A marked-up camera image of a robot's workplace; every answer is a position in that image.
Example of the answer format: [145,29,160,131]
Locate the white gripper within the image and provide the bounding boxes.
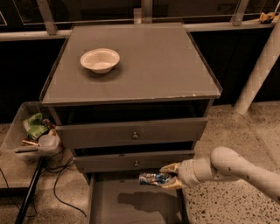
[159,158,212,190]

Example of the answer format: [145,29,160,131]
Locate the blue silver redbull can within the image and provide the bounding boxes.
[139,172,172,186]

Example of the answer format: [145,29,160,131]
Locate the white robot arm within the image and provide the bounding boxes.
[160,147,280,204]

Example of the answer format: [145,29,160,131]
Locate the grey top drawer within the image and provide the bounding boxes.
[56,117,207,149]

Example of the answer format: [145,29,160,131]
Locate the grey open bottom drawer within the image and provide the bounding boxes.
[87,171,191,224]

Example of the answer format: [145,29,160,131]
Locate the grey middle drawer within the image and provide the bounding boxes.
[73,150,194,173]

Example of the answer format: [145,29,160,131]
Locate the grey drawer cabinet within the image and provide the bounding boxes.
[39,22,223,224]

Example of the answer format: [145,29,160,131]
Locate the gold can in bin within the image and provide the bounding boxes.
[21,140,39,146]

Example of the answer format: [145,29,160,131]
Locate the clear plastic cup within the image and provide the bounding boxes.
[38,135,59,148]

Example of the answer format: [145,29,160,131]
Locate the white bowl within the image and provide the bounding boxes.
[80,48,120,74]

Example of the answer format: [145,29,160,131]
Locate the clear plastic bin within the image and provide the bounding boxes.
[1,101,62,161]

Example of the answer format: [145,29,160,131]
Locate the green snack bag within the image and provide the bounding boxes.
[22,113,48,140]

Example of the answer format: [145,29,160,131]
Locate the black floor bar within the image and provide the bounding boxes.
[15,157,46,224]

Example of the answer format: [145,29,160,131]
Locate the white pillar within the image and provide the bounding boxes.
[234,21,280,115]

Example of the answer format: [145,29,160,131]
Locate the yellow object on ledge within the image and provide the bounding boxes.
[259,12,276,24]

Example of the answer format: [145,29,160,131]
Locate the black cable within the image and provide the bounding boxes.
[40,148,88,218]

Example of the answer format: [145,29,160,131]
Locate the metal railing frame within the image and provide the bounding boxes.
[0,0,280,39]

